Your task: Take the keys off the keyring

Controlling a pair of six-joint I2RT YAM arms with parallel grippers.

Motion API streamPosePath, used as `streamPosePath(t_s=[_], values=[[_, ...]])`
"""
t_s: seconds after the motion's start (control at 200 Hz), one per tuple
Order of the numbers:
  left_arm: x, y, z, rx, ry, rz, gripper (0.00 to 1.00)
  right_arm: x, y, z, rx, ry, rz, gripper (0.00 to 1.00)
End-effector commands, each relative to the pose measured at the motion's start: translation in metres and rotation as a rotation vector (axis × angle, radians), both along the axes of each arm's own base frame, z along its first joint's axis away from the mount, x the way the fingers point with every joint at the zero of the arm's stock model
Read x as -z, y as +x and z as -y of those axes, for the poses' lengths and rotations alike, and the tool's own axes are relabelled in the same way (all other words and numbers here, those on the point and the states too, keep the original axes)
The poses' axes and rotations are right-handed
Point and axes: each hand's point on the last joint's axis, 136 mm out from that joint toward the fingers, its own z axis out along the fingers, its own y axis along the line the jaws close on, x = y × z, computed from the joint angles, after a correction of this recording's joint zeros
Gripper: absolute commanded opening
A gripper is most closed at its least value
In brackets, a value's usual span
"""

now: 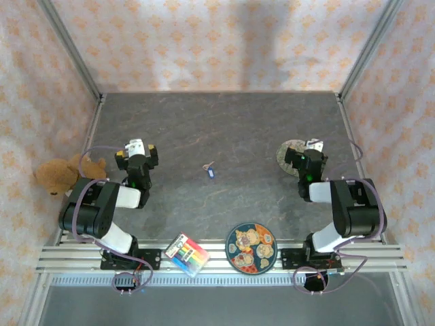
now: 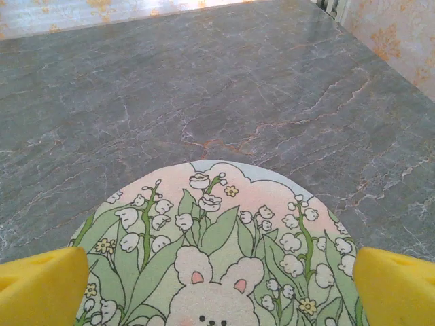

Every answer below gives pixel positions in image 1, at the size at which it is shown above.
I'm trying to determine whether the brown teddy bear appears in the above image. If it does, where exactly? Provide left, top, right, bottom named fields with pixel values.
left=33, top=153, right=109, bottom=197

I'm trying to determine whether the coloured marker pen box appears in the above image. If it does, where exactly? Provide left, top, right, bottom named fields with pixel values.
left=164, top=232, right=211, bottom=278

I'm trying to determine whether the round bear cartoon coaster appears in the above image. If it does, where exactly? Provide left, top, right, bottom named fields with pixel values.
left=225, top=222, right=278, bottom=275

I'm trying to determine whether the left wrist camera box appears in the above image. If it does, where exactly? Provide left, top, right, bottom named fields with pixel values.
left=124, top=138, right=152, bottom=159

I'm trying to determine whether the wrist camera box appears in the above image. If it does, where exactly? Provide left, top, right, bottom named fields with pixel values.
left=124, top=138, right=152, bottom=159
left=304, top=139, right=324, bottom=154

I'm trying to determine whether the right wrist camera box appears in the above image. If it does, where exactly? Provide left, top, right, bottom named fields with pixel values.
left=304, top=139, right=324, bottom=154

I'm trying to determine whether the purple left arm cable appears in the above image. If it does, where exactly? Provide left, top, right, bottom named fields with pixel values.
left=72, top=145, right=154, bottom=297

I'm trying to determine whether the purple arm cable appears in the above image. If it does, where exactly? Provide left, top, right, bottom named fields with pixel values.
left=72, top=145, right=154, bottom=297
left=292, top=137, right=389, bottom=297

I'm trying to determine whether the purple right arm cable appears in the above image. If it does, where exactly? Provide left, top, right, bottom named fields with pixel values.
left=292, top=137, right=389, bottom=297

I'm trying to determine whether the left aluminium side rail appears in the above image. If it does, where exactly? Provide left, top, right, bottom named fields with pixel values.
left=59, top=93, right=107, bottom=244

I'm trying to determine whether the aluminium side rail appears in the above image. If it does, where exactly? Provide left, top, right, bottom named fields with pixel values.
left=334, top=93, right=388, bottom=244
left=59, top=93, right=107, bottom=244

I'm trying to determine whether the right aluminium side rail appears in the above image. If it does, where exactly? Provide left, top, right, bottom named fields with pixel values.
left=334, top=93, right=388, bottom=244

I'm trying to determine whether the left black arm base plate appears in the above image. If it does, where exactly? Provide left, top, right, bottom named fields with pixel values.
left=100, top=249, right=162, bottom=272

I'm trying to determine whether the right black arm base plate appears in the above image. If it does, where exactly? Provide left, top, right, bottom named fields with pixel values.
left=280, top=247, right=345, bottom=274

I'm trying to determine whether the aluminium front frame rail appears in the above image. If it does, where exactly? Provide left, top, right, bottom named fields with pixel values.
left=35, top=239, right=408, bottom=275

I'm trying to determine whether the right aluminium frame post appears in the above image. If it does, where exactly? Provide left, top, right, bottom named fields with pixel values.
left=339, top=0, right=406, bottom=99

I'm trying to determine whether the aluminium frame post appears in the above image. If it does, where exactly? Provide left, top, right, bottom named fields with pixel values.
left=339, top=0, right=406, bottom=99
left=36, top=0, right=103, bottom=99

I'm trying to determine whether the left aluminium frame post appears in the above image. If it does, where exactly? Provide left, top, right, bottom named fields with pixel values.
left=36, top=0, right=103, bottom=99

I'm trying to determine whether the grey slotted cable duct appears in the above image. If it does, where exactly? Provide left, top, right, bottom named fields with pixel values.
left=50, top=274, right=392, bottom=287

